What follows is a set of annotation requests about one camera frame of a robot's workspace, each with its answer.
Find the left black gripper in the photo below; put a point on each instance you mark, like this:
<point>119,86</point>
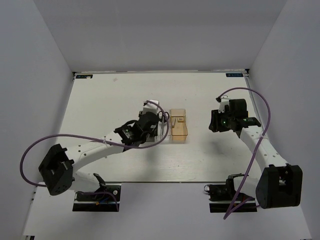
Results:
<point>141,113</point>

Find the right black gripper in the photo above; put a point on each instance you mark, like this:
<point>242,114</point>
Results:
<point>215,125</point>

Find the small tan eraser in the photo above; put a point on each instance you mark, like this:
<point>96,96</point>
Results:
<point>180,119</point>

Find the black handled scissors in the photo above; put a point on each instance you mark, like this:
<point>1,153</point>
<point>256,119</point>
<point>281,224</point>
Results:
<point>163,123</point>

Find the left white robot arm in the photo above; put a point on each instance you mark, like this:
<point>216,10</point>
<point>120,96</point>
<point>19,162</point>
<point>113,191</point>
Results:
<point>60,166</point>

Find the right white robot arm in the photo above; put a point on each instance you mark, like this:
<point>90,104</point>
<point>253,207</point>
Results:
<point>280,183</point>

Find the smoky grey plastic bin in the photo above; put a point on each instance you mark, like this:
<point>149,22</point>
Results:
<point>150,137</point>

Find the clear plastic bin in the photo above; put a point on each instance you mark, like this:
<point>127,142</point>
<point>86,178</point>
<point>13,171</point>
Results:
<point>166,138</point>

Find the amber plastic bin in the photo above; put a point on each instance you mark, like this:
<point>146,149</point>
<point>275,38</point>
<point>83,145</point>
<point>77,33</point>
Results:
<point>179,132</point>

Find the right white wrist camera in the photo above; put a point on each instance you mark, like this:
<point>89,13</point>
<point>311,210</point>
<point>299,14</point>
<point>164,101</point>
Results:
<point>223,102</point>

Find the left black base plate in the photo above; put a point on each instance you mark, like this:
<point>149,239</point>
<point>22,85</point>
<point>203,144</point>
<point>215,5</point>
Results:
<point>106,200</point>

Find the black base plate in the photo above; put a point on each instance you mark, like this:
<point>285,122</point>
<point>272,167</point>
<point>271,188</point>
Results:
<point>106,200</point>
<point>219,200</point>

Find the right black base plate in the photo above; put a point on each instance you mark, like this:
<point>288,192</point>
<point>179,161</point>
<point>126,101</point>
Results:
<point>219,200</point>

